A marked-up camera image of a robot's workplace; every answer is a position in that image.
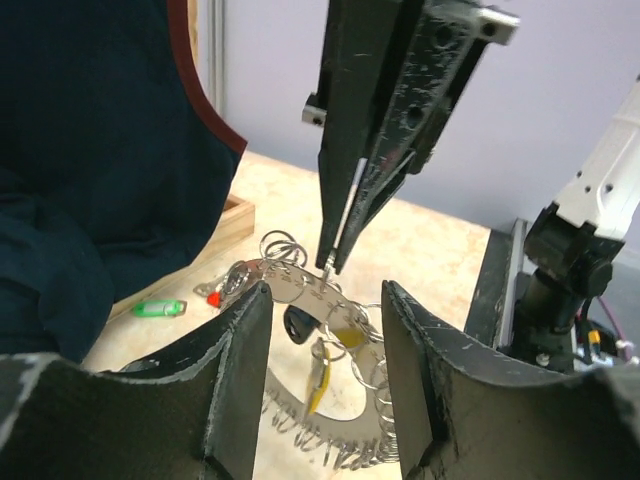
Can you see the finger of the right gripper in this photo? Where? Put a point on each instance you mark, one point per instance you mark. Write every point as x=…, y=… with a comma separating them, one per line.
x=358, y=36

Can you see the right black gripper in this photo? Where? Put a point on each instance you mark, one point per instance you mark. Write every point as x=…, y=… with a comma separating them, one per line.
x=437, y=48

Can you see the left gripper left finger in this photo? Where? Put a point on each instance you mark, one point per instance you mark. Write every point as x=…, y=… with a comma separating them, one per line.
x=197, y=413

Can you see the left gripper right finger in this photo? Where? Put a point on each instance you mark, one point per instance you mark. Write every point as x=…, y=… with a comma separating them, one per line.
x=465, y=411

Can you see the black key tag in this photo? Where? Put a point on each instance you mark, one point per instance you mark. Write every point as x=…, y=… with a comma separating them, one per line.
x=298, y=324

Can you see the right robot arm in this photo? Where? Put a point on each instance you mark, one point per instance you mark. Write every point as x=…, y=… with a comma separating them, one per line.
x=572, y=244

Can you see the red key tag right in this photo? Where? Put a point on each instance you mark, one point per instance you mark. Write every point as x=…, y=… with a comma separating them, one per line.
x=214, y=299

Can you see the small silver key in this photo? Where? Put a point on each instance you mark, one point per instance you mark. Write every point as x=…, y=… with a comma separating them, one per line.
x=207, y=288

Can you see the green key tag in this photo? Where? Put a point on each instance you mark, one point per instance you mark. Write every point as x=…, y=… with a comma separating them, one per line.
x=159, y=308

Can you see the yellow key tag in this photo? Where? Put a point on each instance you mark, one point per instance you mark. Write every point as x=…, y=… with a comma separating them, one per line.
x=325, y=352

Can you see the wooden clothes rack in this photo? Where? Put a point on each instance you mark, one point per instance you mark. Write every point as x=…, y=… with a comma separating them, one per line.
x=192, y=200

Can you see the dark navy vest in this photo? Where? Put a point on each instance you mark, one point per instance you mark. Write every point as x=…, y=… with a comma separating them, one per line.
x=87, y=90

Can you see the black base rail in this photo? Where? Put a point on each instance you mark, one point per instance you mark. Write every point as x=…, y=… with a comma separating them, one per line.
x=492, y=303

